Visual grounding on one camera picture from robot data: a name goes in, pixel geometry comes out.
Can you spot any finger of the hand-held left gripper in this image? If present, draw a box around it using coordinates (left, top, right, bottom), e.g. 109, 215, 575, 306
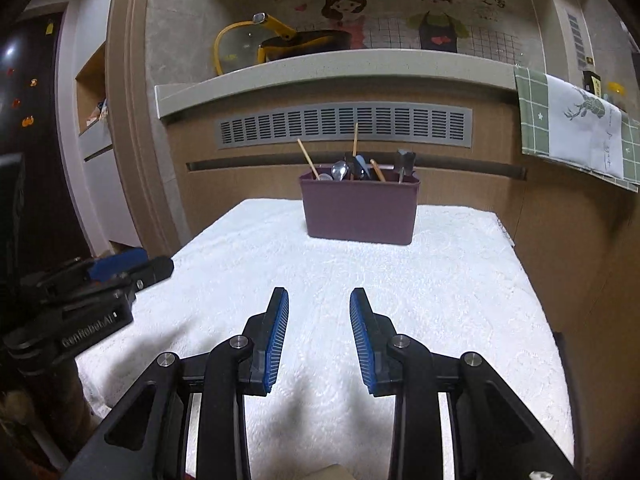
120, 256, 175, 292
87, 248, 148, 283

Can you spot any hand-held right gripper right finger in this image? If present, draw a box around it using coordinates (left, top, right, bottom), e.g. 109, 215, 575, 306
349, 287, 581, 480

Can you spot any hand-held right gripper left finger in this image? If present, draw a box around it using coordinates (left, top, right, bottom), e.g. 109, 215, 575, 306
62, 286, 290, 480

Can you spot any purple plastic utensil container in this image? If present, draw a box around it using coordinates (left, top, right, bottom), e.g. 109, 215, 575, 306
299, 169, 420, 246

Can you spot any brown translucent spoon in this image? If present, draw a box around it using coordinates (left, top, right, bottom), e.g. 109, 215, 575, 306
345, 154, 368, 181

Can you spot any person's left forearm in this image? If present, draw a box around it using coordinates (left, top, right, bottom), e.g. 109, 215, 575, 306
0, 355, 101, 480

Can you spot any white towel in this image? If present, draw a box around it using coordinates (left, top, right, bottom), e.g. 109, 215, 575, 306
75, 197, 573, 480

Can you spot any black refrigerator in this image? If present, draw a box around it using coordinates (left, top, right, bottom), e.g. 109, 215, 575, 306
0, 5, 93, 286

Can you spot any grey vent grille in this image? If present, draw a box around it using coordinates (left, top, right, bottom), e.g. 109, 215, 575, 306
216, 101, 473, 150

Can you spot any glass lid with yellow rim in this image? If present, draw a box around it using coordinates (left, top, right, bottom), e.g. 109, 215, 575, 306
215, 20, 282, 77

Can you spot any grey stone counter ledge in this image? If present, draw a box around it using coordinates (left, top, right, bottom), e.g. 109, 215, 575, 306
155, 49, 521, 120

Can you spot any green checked cloth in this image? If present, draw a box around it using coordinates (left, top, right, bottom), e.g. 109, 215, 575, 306
514, 66, 640, 192

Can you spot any dark pan with yellow handle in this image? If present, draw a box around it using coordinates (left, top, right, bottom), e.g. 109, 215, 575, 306
252, 12, 352, 63

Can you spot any cartoon wall poster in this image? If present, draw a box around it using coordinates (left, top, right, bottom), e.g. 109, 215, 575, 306
270, 0, 531, 68

